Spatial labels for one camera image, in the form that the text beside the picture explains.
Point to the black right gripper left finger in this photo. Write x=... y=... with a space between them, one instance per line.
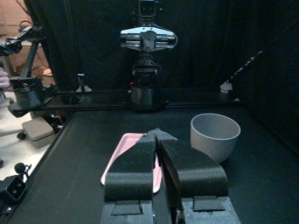
x=130 y=175

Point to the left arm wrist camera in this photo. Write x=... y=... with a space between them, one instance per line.
x=147 y=8

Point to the pink rectangular plate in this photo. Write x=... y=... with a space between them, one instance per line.
x=127 y=143

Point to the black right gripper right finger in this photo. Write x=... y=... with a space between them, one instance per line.
x=194 y=172

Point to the black cloth curtain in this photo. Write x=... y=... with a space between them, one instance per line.
x=210 y=43

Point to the beige box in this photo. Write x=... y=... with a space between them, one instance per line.
x=38 y=131

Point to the white tag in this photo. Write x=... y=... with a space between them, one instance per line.
x=226 y=87

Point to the white clamp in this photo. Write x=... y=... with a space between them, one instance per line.
x=82 y=86

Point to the grey round cup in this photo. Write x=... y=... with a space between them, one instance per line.
x=213 y=145

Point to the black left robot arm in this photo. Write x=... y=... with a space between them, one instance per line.
x=145 y=87

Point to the person's hand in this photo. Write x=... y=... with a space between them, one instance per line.
x=3 y=79

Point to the black power adapter box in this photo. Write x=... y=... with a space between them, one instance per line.
x=11 y=189

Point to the black caster wheel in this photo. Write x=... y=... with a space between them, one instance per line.
x=22 y=136

